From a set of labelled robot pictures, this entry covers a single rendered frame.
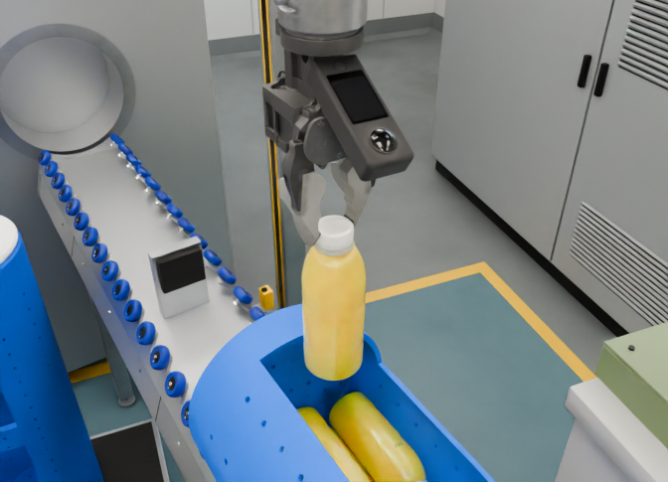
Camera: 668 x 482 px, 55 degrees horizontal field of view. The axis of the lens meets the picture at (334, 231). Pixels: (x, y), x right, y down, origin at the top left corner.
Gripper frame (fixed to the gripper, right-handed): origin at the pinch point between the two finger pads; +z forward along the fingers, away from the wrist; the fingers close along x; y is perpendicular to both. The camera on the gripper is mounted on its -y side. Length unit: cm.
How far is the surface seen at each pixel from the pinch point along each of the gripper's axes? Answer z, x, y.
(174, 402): 52, 12, 33
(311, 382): 37.6, -4.7, 13.4
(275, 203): 45, -29, 71
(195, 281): 44, -2, 53
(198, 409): 30.2, 13.5, 11.5
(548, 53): 51, -176, 119
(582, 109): 64, -171, 95
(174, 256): 37, 2, 54
